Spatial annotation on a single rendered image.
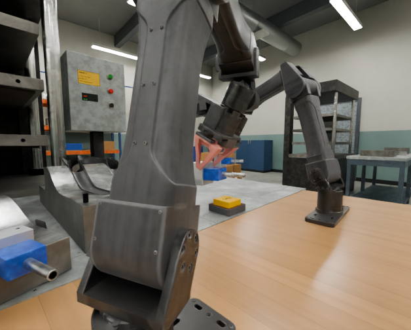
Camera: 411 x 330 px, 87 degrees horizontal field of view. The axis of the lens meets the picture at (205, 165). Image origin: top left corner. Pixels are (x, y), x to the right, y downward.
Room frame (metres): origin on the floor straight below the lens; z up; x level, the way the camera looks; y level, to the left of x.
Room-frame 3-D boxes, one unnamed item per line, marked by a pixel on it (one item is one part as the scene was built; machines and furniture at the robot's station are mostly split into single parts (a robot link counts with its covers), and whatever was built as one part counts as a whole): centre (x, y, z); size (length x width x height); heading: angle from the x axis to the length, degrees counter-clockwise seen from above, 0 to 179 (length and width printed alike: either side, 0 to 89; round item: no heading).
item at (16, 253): (0.26, 0.23, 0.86); 0.13 x 0.05 x 0.05; 62
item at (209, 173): (0.50, -0.03, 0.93); 0.13 x 0.05 x 0.05; 58
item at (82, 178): (0.63, 0.30, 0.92); 0.35 x 0.16 x 0.09; 45
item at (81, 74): (1.29, 0.65, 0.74); 0.30 x 0.22 x 1.47; 135
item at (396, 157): (3.73, -3.15, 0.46); 1.90 x 0.70 x 0.92; 131
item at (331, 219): (0.60, -0.35, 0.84); 0.20 x 0.07 x 0.08; 137
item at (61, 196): (0.65, 0.31, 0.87); 0.50 x 0.26 x 0.14; 45
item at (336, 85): (4.53, -2.47, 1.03); 1.54 x 0.94 x 2.06; 131
